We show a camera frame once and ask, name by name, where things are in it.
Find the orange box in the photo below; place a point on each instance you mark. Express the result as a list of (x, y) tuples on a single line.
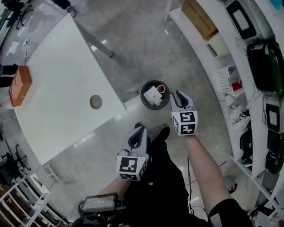
[(20, 86)]

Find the white shelf unit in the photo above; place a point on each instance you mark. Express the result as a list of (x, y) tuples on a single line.
[(253, 104)]

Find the white open rack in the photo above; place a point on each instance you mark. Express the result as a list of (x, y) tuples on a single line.
[(22, 204)]

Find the person's left forearm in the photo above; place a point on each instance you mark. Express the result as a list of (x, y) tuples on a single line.
[(114, 187)]

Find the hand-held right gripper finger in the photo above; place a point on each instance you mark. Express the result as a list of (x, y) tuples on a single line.
[(188, 100), (174, 102)]

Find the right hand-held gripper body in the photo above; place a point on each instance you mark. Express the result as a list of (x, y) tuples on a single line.
[(185, 123)]

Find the red box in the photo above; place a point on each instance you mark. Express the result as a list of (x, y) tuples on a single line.
[(237, 87)]

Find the person's black trousers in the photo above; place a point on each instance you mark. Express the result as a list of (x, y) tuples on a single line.
[(157, 181)]

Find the person's black sleeve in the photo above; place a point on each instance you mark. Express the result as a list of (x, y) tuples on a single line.
[(228, 214)]

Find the white perforated basket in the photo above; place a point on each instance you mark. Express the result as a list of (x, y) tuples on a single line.
[(225, 81)]

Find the grey metal table leg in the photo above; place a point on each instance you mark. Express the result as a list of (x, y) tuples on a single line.
[(95, 41)]

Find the white table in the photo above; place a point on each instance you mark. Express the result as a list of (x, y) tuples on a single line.
[(66, 93)]

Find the white paper bag trash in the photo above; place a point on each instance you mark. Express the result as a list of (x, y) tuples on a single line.
[(153, 95)]

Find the person's black shoe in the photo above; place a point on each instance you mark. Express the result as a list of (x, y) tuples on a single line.
[(164, 132), (138, 125)]

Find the beige box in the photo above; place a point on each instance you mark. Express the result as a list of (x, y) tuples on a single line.
[(218, 45)]

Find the black battery pack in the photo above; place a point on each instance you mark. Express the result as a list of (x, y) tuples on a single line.
[(98, 201)]

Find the black office chair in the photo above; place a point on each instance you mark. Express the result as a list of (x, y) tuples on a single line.
[(11, 165), (18, 12)]

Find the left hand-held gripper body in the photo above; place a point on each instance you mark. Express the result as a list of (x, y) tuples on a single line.
[(129, 165)]

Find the brown cardboard box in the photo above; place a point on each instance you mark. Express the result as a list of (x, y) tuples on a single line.
[(197, 17)]

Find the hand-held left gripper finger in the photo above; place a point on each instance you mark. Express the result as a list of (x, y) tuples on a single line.
[(143, 139), (132, 138)]

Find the black and green bag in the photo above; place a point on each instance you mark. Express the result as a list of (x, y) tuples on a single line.
[(265, 66)]

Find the black round bin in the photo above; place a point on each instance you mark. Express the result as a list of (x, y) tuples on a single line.
[(145, 100)]

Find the person's right forearm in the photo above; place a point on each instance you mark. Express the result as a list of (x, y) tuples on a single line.
[(204, 168)]

